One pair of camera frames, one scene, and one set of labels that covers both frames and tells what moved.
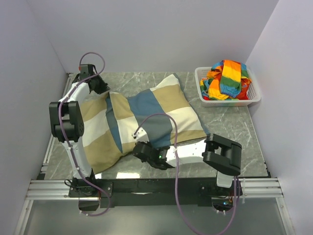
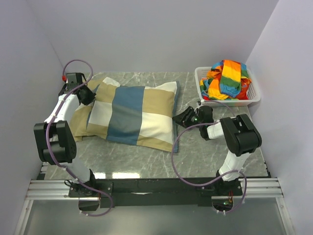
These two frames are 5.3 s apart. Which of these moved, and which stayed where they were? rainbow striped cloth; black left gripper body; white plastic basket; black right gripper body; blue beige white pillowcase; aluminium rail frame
Moved: blue beige white pillowcase; black left gripper body; black right gripper body
Stayed: white plastic basket; rainbow striped cloth; aluminium rail frame
